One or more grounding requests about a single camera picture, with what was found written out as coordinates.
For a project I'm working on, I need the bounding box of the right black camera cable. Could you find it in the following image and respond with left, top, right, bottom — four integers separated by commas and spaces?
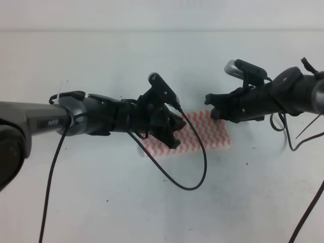
263, 75, 324, 243

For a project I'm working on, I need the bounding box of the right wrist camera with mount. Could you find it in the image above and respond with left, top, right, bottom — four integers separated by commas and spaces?
224, 59, 268, 89

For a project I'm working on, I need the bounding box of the black camera cable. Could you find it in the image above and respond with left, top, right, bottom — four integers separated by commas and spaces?
37, 103, 208, 243
263, 75, 324, 243

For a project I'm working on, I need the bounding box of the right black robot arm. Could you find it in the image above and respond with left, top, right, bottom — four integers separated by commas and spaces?
205, 58, 323, 123

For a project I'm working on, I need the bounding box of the left black camera cable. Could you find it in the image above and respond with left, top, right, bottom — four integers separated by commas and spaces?
37, 103, 208, 243

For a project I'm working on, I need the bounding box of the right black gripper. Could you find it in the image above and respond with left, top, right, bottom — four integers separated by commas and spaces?
205, 87, 272, 123

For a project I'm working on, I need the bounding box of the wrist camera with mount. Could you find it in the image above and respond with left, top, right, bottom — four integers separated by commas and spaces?
224, 59, 268, 89
138, 72, 181, 111

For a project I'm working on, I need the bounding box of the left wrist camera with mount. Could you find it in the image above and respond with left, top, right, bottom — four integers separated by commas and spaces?
138, 72, 181, 111

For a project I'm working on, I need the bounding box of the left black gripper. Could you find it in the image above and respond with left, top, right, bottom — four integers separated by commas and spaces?
101, 96, 186, 149

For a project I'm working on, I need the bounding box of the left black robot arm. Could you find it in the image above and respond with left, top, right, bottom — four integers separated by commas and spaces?
1, 91, 186, 189

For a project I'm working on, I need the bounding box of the pink white wavy-striped towel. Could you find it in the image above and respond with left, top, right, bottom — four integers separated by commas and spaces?
141, 109, 231, 157

